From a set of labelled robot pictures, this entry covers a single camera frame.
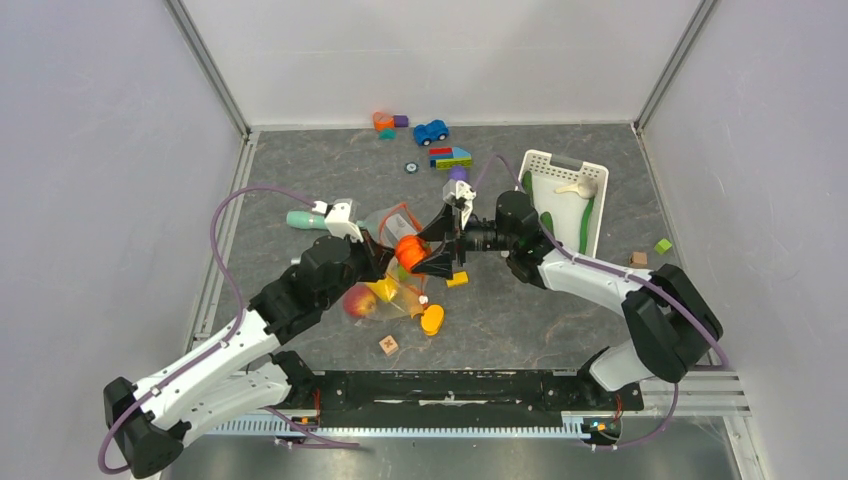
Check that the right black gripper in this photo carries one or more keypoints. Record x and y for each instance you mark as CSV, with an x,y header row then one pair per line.
x,y
438,264

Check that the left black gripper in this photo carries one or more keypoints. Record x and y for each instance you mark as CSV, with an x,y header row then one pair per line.
x,y
377,257

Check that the orange pumpkin toy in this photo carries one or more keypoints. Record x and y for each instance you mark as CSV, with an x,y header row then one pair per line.
x,y
410,251

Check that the red apple toy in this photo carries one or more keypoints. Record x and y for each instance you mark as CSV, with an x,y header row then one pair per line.
x,y
360,302

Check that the clear zip bag orange zipper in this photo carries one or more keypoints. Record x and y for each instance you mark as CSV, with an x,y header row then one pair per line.
x,y
387,227

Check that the long green cucumber toy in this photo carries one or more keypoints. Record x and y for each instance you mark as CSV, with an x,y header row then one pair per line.
x,y
527,184

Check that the white garlic toy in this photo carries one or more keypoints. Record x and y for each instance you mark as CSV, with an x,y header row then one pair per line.
x,y
584,188

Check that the short green cucumber toy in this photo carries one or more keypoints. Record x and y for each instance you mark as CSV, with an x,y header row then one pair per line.
x,y
546,220

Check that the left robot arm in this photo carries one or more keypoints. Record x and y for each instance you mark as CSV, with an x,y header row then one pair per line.
x,y
152,420

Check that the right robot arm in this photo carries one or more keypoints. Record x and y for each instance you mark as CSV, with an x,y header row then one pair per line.
x,y
671,327

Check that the yellow brick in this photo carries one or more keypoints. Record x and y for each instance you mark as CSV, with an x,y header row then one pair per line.
x,y
458,279

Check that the orange oval block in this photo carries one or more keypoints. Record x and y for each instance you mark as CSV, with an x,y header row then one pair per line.
x,y
431,319

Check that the small round badge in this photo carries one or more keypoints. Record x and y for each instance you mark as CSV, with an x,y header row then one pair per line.
x,y
412,168

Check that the wooden cube with X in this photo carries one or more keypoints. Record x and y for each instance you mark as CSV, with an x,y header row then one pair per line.
x,y
388,345

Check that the multicolour brick stack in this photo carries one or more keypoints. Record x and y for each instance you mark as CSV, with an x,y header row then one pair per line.
x,y
447,157

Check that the blue toy car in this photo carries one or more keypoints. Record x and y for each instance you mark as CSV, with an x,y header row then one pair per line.
x,y
426,134

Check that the teal small block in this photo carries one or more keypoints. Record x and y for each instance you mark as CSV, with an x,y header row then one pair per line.
x,y
387,134

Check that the white plastic basket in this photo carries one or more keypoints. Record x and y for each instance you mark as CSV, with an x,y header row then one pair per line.
x,y
550,171

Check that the green chili pepper toy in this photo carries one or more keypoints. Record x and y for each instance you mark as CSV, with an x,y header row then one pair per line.
x,y
585,226

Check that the small wooden cube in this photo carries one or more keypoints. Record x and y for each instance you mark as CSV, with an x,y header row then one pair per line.
x,y
638,259

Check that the small green cube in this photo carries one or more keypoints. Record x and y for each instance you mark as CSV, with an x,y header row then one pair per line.
x,y
663,246

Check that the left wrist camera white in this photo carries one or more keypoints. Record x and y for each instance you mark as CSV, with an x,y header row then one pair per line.
x,y
340,218

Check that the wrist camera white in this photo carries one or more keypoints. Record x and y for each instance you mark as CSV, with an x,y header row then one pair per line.
x,y
340,218
460,195

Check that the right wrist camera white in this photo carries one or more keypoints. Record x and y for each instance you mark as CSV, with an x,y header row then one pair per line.
x,y
460,195

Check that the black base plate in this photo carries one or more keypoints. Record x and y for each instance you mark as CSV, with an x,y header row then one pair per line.
x,y
446,398

